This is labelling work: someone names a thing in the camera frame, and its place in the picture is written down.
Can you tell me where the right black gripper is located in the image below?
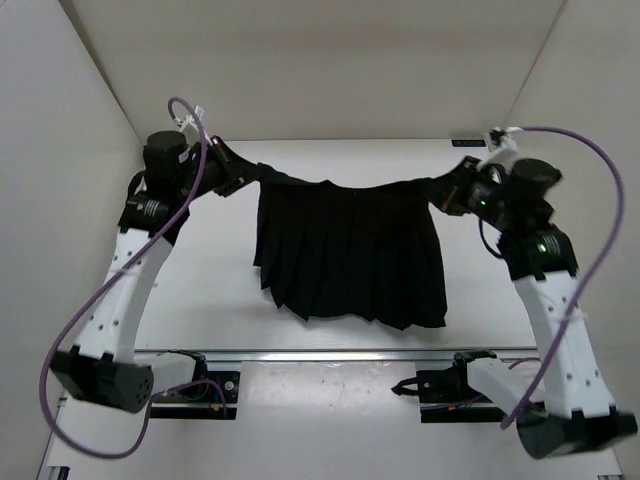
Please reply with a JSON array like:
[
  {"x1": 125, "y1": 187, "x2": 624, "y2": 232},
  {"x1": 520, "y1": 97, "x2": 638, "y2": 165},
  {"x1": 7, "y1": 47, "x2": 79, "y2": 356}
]
[{"x1": 414, "y1": 156, "x2": 514, "y2": 229}]

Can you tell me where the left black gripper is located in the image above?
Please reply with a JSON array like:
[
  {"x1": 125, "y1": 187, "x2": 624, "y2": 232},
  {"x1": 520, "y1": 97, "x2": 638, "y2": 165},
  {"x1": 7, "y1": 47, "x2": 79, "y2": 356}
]
[{"x1": 183, "y1": 126, "x2": 270, "y2": 191}]

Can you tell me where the black pleated skirt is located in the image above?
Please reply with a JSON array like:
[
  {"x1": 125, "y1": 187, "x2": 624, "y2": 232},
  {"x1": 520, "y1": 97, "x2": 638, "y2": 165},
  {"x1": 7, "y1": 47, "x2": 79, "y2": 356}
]
[{"x1": 219, "y1": 144, "x2": 448, "y2": 330}]

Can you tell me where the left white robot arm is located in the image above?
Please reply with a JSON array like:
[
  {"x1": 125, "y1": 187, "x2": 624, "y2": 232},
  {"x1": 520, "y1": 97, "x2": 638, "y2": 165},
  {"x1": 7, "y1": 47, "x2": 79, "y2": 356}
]
[{"x1": 49, "y1": 131, "x2": 250, "y2": 413}]

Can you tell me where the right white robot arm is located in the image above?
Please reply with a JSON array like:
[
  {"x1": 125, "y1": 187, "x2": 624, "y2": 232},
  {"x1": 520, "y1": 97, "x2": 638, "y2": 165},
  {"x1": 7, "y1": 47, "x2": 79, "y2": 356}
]
[{"x1": 392, "y1": 156, "x2": 638, "y2": 459}]

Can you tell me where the right blue table label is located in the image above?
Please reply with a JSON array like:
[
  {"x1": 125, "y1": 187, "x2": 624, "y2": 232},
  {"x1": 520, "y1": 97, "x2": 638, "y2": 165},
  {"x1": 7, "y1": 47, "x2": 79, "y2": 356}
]
[{"x1": 451, "y1": 139, "x2": 486, "y2": 148}]

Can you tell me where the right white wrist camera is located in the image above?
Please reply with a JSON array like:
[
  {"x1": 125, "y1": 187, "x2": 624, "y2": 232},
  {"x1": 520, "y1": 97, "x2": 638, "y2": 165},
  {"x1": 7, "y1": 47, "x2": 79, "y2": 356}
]
[{"x1": 477, "y1": 127, "x2": 523, "y2": 171}]

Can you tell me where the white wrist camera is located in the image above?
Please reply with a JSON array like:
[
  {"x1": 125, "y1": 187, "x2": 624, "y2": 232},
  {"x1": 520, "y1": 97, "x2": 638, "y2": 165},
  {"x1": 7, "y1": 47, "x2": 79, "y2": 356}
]
[
  {"x1": 477, "y1": 127, "x2": 523, "y2": 171},
  {"x1": 174, "y1": 105, "x2": 210, "y2": 142}
]

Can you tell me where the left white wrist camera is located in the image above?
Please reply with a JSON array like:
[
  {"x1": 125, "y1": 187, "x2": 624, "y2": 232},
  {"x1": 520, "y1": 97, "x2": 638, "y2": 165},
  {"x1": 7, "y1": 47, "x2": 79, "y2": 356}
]
[{"x1": 174, "y1": 105, "x2": 210, "y2": 142}]

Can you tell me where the front aluminium rail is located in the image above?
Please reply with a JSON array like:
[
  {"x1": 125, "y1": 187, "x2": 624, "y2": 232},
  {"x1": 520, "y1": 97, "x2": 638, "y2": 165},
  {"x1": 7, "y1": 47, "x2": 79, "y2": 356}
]
[{"x1": 204, "y1": 349, "x2": 464, "y2": 365}]

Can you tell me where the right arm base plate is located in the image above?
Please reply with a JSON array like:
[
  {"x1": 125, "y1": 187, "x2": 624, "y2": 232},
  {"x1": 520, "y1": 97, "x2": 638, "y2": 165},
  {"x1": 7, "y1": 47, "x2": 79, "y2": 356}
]
[{"x1": 391, "y1": 367, "x2": 504, "y2": 424}]

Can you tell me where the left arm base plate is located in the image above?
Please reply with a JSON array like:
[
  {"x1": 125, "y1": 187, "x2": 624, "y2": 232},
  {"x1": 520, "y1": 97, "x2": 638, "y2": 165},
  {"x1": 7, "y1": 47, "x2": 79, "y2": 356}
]
[{"x1": 151, "y1": 363, "x2": 241, "y2": 421}]

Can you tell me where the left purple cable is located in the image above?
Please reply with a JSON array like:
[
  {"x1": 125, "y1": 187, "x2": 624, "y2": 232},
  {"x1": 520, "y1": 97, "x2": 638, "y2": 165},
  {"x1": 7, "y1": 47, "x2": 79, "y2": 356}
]
[{"x1": 38, "y1": 97, "x2": 229, "y2": 459}]

